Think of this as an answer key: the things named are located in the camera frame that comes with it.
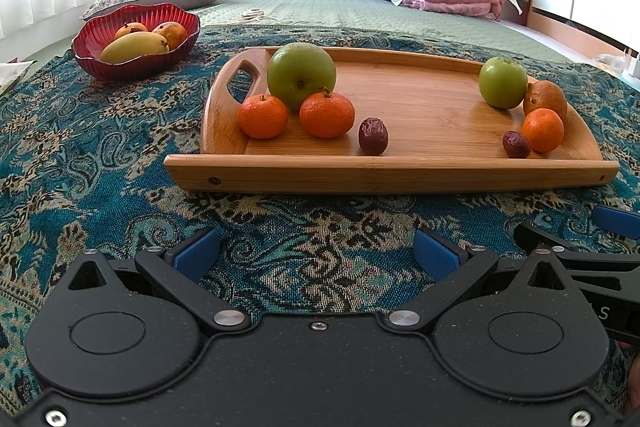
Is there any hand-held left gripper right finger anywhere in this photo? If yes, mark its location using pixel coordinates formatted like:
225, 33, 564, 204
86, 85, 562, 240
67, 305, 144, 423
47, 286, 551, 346
387, 228, 577, 333

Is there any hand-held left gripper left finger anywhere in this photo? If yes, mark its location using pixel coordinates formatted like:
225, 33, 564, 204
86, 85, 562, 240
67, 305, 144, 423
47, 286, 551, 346
65, 227, 251, 338

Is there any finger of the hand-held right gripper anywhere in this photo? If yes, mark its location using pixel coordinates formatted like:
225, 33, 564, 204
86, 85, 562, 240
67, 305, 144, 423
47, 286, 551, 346
591, 205, 640, 234
514, 222, 640, 275

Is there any small tangerine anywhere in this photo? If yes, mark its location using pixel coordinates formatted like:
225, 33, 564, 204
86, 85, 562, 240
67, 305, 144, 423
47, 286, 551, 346
299, 90, 356, 139
522, 108, 565, 153
237, 94, 289, 140

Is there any red date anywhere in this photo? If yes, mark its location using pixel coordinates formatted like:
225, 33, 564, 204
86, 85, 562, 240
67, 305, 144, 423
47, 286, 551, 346
358, 117, 389, 156
502, 130, 532, 159

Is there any large orange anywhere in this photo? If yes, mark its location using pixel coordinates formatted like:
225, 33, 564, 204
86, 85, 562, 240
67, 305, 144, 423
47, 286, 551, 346
523, 80, 568, 122

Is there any wooden tray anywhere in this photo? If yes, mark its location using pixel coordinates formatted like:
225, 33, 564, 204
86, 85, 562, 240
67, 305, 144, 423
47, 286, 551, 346
163, 46, 621, 195

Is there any green apple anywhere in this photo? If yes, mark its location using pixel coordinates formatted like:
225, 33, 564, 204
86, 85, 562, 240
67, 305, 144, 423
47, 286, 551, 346
266, 42, 337, 111
478, 57, 528, 110

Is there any yellow mango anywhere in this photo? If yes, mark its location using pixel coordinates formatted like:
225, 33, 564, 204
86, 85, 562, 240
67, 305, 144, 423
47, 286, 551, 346
100, 32, 170, 64

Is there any orange mango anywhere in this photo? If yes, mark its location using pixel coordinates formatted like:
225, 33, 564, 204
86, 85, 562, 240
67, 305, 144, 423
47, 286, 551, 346
114, 22, 149, 42
152, 22, 189, 52

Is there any red ribbed bowl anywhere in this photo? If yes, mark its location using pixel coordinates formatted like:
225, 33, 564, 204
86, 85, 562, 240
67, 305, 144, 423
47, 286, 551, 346
71, 4, 201, 82

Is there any green quilted mat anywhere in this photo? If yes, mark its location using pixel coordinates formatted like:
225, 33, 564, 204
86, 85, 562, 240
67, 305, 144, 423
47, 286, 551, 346
192, 0, 571, 64

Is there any white plastic bag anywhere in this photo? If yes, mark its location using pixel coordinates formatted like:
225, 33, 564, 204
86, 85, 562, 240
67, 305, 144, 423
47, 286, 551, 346
0, 59, 38, 96

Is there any white cable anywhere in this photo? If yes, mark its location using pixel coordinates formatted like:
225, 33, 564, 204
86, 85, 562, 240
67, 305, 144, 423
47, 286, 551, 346
240, 8, 281, 26

